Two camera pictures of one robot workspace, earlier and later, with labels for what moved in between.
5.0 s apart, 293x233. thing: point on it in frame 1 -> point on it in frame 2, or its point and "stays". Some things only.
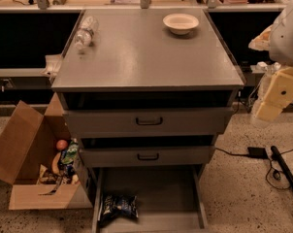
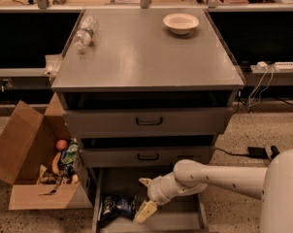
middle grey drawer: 147,156 stays
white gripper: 287,39 -> 156,190
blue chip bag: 113,206 stays
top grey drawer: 152,122 stays
